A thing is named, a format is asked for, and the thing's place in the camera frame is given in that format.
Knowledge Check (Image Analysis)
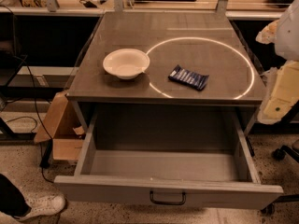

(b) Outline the blue rxbar wrapper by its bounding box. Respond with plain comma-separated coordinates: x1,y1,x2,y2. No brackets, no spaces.
168,65,209,91

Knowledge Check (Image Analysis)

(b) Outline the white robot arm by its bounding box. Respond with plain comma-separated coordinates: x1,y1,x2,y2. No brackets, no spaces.
256,0,299,125

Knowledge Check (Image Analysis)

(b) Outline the white ceramic bowl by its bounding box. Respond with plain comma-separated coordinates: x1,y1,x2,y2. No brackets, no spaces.
103,49,150,79

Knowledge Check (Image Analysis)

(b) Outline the black trouser leg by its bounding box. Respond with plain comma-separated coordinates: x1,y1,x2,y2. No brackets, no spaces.
0,174,31,217

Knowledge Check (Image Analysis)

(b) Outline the white sneaker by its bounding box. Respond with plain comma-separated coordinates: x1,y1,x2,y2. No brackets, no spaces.
14,195,66,222

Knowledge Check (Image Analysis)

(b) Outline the brown cardboard box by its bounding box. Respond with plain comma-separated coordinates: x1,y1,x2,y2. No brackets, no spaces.
34,91,85,161

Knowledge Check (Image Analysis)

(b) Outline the black office chair base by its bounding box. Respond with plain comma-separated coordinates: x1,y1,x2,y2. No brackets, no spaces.
261,140,299,215

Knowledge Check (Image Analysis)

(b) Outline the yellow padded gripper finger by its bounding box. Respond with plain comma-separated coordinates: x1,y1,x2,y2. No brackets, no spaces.
257,61,299,124

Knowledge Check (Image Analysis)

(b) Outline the grey open top drawer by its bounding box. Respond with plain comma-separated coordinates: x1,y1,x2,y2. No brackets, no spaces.
55,107,283,209

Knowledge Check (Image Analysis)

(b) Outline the grey cabinet with glossy top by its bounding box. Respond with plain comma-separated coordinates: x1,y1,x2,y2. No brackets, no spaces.
67,11,265,128

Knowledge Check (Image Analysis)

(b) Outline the black drawer handle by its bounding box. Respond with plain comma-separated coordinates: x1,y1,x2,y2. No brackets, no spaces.
149,190,187,206

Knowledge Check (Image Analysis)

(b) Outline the black floor cable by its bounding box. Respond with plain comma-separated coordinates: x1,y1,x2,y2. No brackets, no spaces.
0,54,55,184

